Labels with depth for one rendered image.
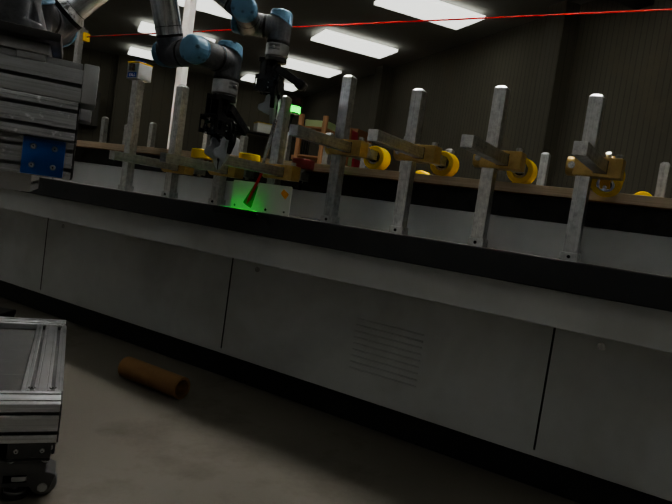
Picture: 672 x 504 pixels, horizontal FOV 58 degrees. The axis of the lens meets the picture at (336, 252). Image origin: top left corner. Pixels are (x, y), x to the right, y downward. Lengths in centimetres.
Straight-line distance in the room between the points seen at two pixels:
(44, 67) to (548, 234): 141
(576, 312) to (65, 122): 133
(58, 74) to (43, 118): 11
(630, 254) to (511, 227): 34
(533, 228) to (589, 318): 37
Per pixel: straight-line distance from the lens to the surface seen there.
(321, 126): 891
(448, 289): 177
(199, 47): 174
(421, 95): 185
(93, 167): 316
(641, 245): 186
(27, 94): 154
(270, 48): 206
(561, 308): 169
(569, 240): 166
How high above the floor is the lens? 74
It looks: 4 degrees down
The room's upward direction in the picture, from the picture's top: 8 degrees clockwise
